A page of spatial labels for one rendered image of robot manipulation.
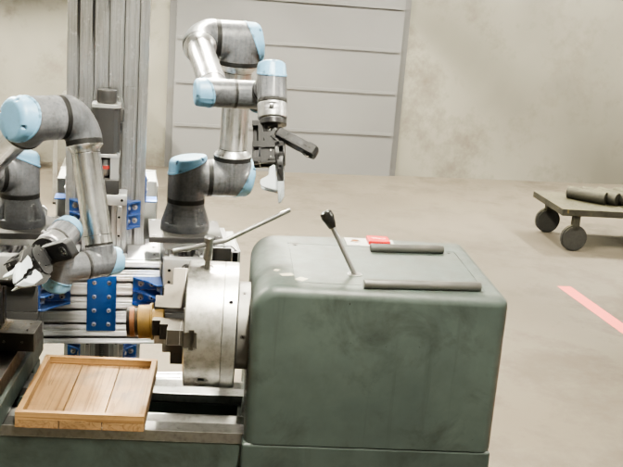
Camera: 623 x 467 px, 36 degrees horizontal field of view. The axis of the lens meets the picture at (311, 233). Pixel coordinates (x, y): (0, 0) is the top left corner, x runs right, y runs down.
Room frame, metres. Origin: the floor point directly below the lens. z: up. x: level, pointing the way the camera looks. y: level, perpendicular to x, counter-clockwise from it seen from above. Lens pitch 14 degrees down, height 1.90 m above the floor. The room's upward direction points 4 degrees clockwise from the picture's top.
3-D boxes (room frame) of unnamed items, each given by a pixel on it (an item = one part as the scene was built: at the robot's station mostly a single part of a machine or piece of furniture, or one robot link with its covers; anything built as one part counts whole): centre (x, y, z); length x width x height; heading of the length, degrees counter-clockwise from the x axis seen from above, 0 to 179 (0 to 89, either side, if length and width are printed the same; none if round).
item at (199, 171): (2.86, 0.39, 1.33); 0.13 x 0.12 x 0.14; 106
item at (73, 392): (2.22, 0.53, 0.88); 0.36 x 0.30 x 0.04; 5
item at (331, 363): (2.30, -0.15, 1.06); 0.59 x 0.48 x 0.39; 95
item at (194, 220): (2.86, 0.40, 1.21); 0.15 x 0.15 x 0.10
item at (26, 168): (2.76, 0.89, 1.33); 0.13 x 0.12 x 0.14; 134
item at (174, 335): (2.15, 0.31, 1.09); 0.12 x 0.11 x 0.05; 5
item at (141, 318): (2.23, 0.40, 1.08); 0.09 x 0.09 x 0.09; 7
